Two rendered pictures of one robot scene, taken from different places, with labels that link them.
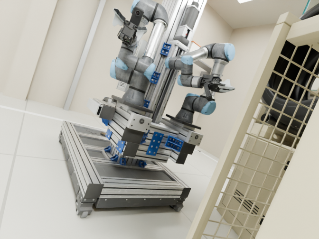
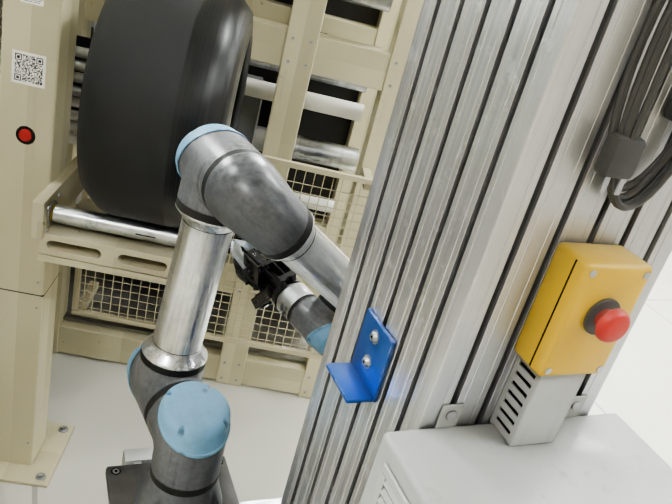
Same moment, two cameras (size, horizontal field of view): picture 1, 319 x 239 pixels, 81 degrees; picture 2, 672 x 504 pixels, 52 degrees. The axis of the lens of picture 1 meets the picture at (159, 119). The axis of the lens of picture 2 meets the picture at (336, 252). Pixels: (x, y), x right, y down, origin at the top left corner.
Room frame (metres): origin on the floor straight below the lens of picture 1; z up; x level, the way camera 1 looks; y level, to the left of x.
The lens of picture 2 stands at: (2.39, 0.08, 1.69)
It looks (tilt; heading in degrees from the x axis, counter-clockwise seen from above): 25 degrees down; 188
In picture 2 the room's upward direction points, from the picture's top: 15 degrees clockwise
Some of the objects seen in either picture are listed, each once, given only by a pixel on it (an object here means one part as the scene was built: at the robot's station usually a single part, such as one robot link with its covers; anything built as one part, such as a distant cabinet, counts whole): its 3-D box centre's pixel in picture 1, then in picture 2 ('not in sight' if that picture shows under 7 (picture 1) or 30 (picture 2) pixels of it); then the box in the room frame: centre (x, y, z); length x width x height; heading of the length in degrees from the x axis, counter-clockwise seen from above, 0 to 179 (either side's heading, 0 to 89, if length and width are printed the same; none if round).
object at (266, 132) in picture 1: (284, 140); (118, 249); (0.98, -0.65, 0.84); 0.36 x 0.09 x 0.06; 107
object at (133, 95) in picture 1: (135, 95); not in sight; (1.24, 0.21, 0.77); 0.15 x 0.15 x 0.10
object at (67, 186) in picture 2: not in sight; (65, 190); (0.90, -0.86, 0.90); 0.40 x 0.03 x 0.10; 17
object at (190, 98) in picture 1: (192, 102); (190, 431); (1.53, -0.19, 0.88); 0.13 x 0.12 x 0.14; 45
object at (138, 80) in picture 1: (140, 78); not in sight; (1.24, 0.22, 0.88); 0.13 x 0.12 x 0.14; 101
